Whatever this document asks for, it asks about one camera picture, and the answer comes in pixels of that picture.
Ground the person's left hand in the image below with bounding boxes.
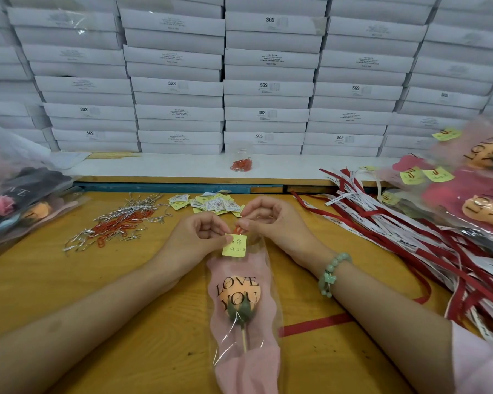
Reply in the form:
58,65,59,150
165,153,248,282
161,212,233,277

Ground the person's right hand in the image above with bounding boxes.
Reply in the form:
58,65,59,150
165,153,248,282
236,196,326,272

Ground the yellow paper tag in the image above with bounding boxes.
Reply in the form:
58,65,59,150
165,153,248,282
222,233,248,258

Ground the orange rose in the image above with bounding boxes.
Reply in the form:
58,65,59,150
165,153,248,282
205,228,285,394

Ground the person's left forearm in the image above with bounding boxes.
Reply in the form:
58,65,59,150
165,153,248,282
0,253,180,394

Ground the person's right forearm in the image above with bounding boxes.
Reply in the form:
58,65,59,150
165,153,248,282
309,249,457,394

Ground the pile of yellow tags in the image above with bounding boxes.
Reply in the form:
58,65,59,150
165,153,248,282
167,191,246,218

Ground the clear cup of rubber bands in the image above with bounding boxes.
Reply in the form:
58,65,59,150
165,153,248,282
229,141,254,173

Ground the white shelf board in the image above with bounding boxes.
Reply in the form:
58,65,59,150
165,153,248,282
60,153,397,187

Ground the pile of silver twist ties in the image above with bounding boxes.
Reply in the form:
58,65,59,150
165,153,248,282
62,193,170,253

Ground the pile of red rubber bands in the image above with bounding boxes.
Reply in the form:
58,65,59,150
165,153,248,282
87,208,157,247

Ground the red ribbon strip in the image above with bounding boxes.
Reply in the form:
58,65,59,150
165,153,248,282
279,273,433,338

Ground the pile of red white ribbons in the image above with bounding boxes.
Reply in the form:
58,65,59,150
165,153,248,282
291,166,493,352

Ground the stack of white boxes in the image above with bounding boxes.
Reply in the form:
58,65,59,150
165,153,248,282
0,0,493,159

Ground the dark wrapped flower bundle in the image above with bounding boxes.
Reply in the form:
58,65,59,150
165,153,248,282
0,118,89,260

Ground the pile of wrapped roses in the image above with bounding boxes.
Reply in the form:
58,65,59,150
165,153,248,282
377,117,493,251

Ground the pink sleeve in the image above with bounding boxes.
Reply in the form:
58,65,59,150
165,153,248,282
451,321,493,394

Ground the green bead bracelet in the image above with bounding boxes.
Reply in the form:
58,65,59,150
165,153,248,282
318,253,353,299

